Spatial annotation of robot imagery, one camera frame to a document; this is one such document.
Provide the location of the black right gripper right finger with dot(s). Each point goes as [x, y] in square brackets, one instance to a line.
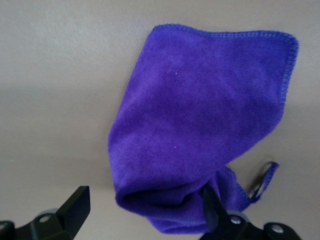
[225, 225]

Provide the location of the purple microfibre cloth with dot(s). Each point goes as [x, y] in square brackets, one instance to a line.
[200, 112]

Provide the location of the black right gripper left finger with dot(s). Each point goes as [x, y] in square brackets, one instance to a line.
[62, 222]

